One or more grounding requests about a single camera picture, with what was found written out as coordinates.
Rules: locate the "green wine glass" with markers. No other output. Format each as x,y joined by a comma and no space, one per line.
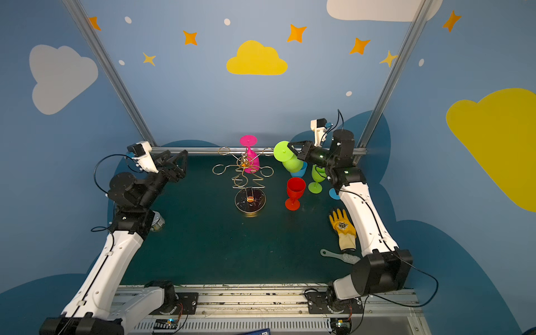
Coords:
287,157
318,175

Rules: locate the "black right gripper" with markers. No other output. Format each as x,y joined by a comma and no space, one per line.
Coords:
307,153

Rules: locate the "aluminium frame post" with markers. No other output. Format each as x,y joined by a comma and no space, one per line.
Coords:
79,16
409,42

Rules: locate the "green wine glass back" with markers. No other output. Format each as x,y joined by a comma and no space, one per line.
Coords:
287,157

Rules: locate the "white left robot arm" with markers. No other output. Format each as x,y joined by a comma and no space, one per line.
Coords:
89,312

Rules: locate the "blue wine glass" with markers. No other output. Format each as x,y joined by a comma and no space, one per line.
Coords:
333,194
301,172

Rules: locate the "aluminium frame right post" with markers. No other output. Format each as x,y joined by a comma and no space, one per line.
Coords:
409,42

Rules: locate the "red wine glass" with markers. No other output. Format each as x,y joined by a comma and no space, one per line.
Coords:
295,190

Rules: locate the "gold wire glass rack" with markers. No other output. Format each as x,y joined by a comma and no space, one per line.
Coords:
250,198

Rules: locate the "aluminium frame back rail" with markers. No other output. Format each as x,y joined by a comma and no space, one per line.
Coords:
211,151

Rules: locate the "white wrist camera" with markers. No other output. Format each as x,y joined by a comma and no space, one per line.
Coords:
141,153
320,127

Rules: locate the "yellow black work glove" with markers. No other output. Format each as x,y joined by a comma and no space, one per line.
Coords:
345,230

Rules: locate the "grey cleaning brush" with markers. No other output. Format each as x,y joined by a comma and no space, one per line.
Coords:
344,257

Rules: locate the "pink wine glass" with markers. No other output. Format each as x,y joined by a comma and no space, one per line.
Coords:
250,162

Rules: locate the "small tin can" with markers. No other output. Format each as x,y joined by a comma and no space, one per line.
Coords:
158,222

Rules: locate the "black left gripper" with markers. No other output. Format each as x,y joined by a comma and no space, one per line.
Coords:
166,165

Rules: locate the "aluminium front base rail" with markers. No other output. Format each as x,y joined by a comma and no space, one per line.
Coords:
291,308

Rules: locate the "aluminium frame left post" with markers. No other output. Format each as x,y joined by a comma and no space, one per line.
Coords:
79,16

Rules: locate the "green wine glass front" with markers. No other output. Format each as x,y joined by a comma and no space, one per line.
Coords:
318,175

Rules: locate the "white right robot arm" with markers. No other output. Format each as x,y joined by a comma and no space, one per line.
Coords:
383,267

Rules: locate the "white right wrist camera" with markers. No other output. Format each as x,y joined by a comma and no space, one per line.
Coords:
320,127

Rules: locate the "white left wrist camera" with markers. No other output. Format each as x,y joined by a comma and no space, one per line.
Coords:
141,153

